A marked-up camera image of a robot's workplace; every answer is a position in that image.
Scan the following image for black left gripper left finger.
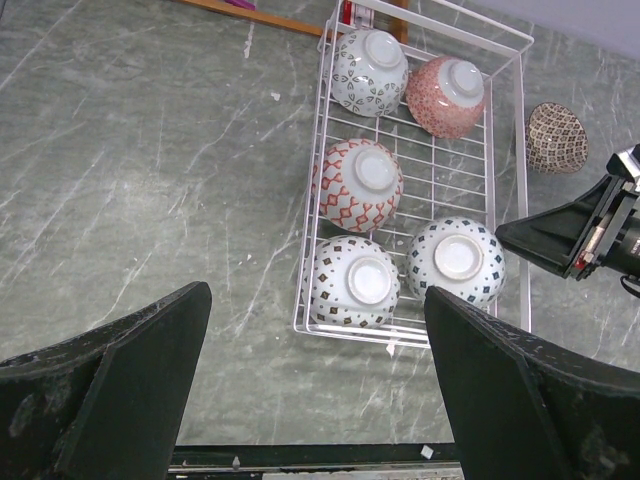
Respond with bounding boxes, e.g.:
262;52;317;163
1;281;212;479

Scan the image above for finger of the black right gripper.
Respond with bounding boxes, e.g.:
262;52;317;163
495;175;620;279

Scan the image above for aluminium rail frame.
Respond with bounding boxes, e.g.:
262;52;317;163
167;442;463;479

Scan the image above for wooden shelf rack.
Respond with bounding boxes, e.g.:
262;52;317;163
174;0;411;45

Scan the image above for blue floral pattern bowl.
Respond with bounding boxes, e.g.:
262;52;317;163
405;216;506;308

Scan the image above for white bowl with dot pattern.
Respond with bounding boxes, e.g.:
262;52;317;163
301;235;401;329

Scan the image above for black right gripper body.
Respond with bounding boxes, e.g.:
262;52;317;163
574;182;639;280

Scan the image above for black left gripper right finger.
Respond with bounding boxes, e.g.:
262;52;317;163
424;286;639;479

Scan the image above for pink marker pen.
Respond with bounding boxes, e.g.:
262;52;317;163
225;0;256;11

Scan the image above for brown lattice pattern bowl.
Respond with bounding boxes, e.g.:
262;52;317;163
525;102;589;174

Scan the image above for red diamond pattern bowl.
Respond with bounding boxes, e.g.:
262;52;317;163
311;138;404;234

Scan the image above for blue triangle pattern bowl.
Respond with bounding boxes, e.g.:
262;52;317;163
323;29;409;118

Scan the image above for red white small card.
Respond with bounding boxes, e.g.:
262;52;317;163
341;0;374;28

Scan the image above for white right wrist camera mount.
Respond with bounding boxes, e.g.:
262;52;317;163
606;144;640;191

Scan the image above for white wire dish rack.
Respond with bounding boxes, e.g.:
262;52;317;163
293;1;534;348

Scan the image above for brown leaf pattern bowl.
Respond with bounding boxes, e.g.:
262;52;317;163
405;56;485;139

